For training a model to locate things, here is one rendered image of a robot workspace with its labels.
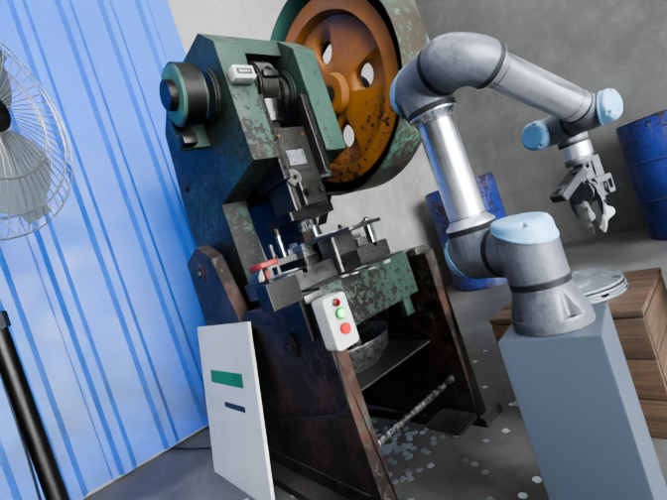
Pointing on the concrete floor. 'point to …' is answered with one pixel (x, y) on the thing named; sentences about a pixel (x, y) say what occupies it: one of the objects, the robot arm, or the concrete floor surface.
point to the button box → (333, 338)
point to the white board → (235, 408)
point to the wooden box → (634, 340)
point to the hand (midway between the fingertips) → (596, 228)
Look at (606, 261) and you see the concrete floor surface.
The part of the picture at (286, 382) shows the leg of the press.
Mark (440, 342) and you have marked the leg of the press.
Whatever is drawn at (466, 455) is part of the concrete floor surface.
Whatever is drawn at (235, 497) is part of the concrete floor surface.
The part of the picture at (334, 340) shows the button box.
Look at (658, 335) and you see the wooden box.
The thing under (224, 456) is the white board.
